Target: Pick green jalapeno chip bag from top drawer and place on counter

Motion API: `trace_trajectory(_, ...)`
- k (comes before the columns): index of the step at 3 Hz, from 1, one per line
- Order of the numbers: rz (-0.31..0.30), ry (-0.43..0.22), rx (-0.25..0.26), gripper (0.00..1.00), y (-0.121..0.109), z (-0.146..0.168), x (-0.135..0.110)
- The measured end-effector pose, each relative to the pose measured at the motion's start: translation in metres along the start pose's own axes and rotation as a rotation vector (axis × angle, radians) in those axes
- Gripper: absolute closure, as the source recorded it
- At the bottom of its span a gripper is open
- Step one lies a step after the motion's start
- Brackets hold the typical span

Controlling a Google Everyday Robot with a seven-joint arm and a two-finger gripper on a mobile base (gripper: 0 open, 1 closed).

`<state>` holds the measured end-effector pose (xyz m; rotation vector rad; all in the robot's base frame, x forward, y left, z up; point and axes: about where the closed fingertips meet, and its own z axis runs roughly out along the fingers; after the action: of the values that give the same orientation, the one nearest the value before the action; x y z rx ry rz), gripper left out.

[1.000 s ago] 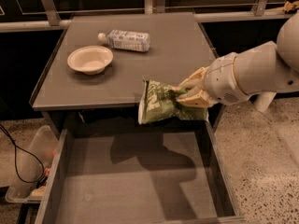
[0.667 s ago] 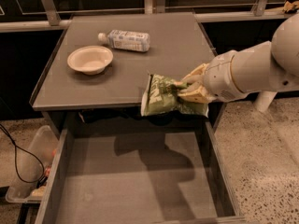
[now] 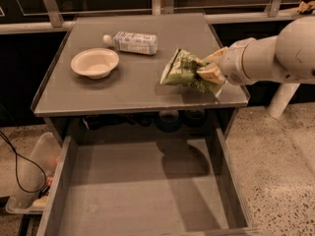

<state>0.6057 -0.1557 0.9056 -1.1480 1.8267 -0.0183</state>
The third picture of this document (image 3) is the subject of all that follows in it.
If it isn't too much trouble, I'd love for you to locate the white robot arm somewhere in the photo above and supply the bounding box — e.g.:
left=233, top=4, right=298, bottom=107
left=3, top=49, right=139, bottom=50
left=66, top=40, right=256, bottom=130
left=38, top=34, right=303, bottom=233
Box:
left=197, top=16, right=315, bottom=118

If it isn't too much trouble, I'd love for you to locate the dark tape roll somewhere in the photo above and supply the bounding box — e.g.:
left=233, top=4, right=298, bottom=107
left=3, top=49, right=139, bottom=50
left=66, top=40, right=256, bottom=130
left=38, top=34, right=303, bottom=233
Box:
left=155, top=110, right=182, bottom=133

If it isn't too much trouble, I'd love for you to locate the clear plastic storage bin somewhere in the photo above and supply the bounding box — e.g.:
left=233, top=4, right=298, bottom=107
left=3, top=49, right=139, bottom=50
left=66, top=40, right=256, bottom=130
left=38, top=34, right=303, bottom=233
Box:
left=5, top=132, right=61, bottom=214

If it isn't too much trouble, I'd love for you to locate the white paper bowl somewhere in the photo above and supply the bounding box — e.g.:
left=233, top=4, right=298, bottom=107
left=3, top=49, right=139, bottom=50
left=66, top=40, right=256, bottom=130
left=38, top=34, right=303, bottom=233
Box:
left=71, top=48, right=119, bottom=80

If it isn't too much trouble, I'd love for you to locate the green jalapeno chip bag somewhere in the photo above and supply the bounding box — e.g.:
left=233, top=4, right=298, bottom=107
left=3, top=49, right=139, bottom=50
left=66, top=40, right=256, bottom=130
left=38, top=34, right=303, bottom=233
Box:
left=159, top=49, right=225, bottom=94

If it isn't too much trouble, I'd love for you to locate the grey cabinet with counter top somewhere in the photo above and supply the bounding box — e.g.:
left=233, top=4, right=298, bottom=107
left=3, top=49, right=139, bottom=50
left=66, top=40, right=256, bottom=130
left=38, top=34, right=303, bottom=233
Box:
left=31, top=14, right=249, bottom=142

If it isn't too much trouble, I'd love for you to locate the open grey top drawer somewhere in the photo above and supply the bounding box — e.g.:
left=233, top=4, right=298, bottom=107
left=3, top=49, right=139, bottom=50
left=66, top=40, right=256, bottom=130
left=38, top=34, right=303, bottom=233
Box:
left=36, top=127, right=259, bottom=236

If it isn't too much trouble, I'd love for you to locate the metal railing frame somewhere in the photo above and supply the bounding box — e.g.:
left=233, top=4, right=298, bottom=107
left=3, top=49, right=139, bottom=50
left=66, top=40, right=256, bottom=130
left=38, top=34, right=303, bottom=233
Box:
left=0, top=0, right=315, bottom=34

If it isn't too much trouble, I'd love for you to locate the dark round container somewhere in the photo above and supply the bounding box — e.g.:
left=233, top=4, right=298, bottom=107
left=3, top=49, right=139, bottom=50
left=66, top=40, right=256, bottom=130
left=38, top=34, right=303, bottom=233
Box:
left=183, top=110, right=206, bottom=128

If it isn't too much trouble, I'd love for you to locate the clear plastic water bottle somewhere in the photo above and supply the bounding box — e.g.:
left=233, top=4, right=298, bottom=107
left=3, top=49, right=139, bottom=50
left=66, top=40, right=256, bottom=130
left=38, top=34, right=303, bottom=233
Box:
left=102, top=31, right=158, bottom=55

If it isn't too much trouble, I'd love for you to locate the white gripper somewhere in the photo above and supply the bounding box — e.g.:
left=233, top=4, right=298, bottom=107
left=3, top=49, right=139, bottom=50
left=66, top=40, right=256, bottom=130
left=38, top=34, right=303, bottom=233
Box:
left=197, top=37, right=256, bottom=86

